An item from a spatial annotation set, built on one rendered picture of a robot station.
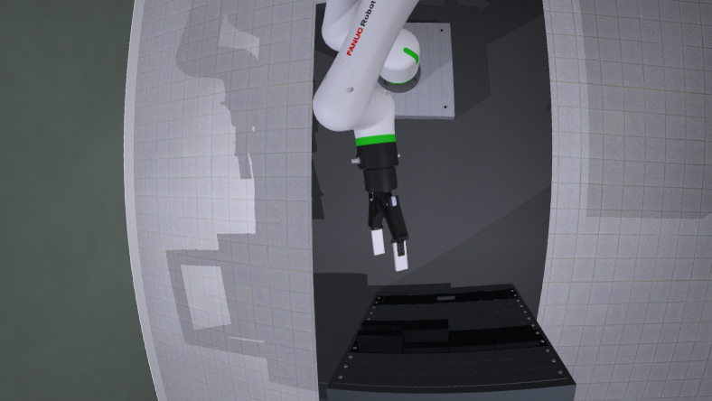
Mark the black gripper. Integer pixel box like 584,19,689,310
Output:
363,167,409,271

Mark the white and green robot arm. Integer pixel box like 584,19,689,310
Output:
313,0,421,171

